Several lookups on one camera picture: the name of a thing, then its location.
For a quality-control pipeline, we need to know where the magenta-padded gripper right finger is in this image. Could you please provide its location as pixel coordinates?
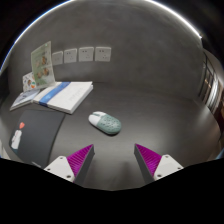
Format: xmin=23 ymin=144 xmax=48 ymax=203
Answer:
xmin=133 ymin=143 xmax=184 ymax=185

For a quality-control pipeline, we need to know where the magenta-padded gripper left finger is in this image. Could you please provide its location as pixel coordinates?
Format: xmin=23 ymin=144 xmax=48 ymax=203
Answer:
xmin=43 ymin=143 xmax=96 ymax=186

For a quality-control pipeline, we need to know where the green and white computer mouse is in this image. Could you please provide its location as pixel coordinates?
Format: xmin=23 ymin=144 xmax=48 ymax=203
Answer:
xmin=87 ymin=110 xmax=123 ymax=136

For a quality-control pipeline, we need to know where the black printed mouse pad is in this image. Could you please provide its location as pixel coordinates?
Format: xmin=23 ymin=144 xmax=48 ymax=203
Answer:
xmin=8 ymin=109 xmax=67 ymax=169

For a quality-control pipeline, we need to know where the white book with blue stripe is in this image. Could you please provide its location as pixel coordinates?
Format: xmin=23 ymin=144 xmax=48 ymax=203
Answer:
xmin=32 ymin=80 xmax=94 ymax=115

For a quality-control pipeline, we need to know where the grey striped booklet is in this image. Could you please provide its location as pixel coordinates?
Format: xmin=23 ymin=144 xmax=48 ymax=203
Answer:
xmin=9 ymin=88 xmax=41 ymax=112

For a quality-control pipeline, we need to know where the small white colourful card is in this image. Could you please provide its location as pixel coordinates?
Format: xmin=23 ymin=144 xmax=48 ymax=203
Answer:
xmin=21 ymin=71 xmax=37 ymax=93

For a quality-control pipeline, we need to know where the green standing leaflet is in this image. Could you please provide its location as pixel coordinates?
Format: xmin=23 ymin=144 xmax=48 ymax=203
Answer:
xmin=30 ymin=40 xmax=56 ymax=90

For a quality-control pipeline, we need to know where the white ceiling light strip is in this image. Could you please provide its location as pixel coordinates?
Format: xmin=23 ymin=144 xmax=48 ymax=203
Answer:
xmin=0 ymin=0 xmax=203 ymax=74

